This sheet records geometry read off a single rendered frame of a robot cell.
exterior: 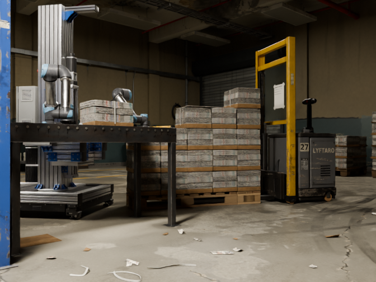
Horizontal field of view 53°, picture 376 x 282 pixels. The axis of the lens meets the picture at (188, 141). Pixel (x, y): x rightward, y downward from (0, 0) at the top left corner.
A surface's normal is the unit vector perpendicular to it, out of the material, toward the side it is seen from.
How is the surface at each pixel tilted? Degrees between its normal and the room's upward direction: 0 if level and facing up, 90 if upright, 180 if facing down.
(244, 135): 90
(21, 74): 90
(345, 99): 90
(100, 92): 90
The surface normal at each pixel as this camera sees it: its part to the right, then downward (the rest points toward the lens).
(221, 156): 0.32, -0.01
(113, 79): 0.66, 0.00
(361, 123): -0.75, 0.00
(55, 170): -0.18, 0.00
